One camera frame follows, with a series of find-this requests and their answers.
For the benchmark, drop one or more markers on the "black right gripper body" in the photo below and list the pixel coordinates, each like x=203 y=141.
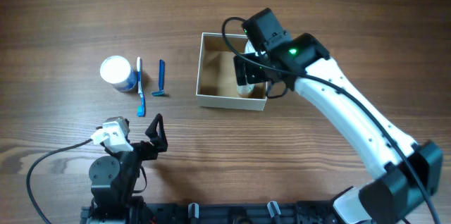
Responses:
x=254 y=72

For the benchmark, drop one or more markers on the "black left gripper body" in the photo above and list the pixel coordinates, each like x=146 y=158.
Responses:
x=146 y=151

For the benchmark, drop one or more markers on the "clear foamy liquid bottle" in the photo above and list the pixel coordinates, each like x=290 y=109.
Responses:
x=249 y=49

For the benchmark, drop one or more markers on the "cotton swab tub blue label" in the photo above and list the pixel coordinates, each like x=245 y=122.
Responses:
x=117 y=71

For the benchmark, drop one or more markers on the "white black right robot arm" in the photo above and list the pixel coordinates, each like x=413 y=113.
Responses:
x=405 y=173

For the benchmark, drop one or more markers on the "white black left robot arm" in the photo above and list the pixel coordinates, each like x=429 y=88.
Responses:
x=114 y=176

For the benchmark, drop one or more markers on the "blue white toothbrush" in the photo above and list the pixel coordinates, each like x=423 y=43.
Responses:
x=142 y=108

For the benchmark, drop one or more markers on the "white open cardboard box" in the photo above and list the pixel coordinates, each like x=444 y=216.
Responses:
x=216 y=81

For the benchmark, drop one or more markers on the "blue disposable razor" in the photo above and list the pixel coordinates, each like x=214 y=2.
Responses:
x=161 y=91

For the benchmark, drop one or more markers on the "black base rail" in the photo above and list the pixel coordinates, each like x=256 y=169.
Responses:
x=272 y=212

